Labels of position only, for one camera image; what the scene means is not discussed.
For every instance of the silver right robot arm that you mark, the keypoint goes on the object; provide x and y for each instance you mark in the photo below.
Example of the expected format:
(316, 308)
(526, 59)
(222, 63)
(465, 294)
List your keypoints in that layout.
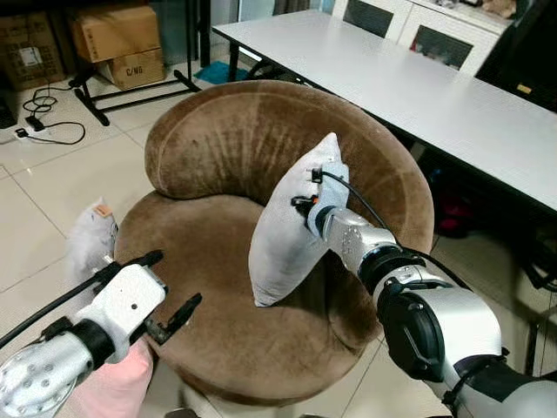
(435, 322)

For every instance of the white power strip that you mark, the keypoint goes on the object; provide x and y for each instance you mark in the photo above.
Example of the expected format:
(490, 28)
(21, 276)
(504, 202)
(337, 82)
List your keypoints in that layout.
(26, 131)

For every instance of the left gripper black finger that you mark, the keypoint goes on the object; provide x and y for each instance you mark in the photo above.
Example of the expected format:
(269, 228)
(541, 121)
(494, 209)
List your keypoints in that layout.
(184, 313)
(144, 259)

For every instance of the pink pillow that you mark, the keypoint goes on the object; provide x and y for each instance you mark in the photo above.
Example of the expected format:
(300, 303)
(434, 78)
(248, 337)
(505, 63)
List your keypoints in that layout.
(117, 387)

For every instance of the fluffy grey pillow orange tag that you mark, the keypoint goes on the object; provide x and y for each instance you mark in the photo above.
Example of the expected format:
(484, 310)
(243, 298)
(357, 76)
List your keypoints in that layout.
(91, 239)

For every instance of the dark labelled cardboard box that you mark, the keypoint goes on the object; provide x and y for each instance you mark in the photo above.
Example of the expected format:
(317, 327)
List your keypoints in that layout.
(30, 52)

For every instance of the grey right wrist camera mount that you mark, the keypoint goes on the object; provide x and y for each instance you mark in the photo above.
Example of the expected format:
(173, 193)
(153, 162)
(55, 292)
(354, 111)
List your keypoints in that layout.
(331, 196)

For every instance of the black metal rack stand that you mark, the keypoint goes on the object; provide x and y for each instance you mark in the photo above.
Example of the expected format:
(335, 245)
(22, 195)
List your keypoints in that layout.
(130, 100)

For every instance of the teal floor mat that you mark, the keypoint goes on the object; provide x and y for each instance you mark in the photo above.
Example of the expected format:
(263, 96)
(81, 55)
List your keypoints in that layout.
(213, 72)

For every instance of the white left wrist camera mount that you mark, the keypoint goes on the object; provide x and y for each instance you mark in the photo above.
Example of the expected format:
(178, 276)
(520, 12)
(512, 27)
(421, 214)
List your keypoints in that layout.
(130, 300)

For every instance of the small printed cardboard box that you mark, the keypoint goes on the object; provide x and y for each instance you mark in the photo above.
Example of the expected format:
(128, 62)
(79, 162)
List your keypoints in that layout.
(135, 70)

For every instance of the smooth grey pillow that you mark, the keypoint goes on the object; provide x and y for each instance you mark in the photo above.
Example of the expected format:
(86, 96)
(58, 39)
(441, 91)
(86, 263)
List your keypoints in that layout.
(283, 235)

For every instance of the red bag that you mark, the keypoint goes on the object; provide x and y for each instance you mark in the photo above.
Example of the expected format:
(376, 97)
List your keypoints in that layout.
(454, 209)

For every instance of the brown velvet round sofa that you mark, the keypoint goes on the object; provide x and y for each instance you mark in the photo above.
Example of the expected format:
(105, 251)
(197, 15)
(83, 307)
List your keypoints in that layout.
(218, 226)

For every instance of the large plain cardboard box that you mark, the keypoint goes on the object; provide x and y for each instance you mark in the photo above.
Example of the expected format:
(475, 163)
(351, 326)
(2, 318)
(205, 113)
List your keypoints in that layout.
(117, 33)

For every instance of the long white table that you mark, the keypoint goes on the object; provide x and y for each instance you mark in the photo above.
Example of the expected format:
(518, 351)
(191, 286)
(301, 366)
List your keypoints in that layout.
(409, 87)

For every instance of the white glass-door cabinet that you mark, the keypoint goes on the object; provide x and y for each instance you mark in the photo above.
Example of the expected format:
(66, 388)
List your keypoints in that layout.
(409, 22)

